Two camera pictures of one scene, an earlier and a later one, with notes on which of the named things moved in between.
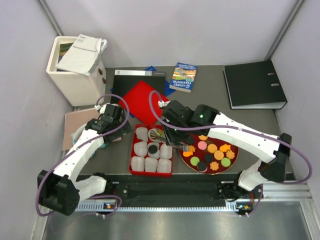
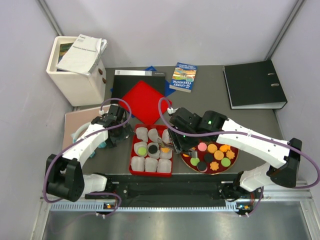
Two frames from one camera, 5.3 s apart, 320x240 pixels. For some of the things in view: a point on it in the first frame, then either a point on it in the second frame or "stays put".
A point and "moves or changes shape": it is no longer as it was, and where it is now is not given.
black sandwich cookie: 152,149 stays put
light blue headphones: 75,134 stays put
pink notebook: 74,121 stays put
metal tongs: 166,140 moves or changes shape
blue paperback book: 183,77 stays put
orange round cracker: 203,137 moves or changes shape
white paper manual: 81,57 stays put
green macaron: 160,133 → 142,151
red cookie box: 151,156 stays put
